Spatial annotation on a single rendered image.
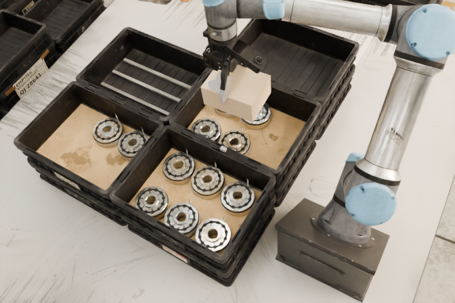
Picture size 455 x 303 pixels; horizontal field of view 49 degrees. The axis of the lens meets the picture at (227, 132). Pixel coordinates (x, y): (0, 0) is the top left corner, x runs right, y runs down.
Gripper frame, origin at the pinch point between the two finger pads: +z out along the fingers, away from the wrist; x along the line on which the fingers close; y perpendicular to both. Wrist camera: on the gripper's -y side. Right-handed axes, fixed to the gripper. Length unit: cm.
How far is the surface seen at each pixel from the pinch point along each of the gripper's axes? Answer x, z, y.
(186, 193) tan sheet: 25.2, 26.6, 6.6
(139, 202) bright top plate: 35.3, 23.5, 16.4
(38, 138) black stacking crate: 31, 23, 61
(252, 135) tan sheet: -2.9, 26.8, -2.3
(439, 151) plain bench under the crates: -32, 40, -58
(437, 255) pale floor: -30, 111, -75
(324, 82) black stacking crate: -34.1, 27.0, -14.8
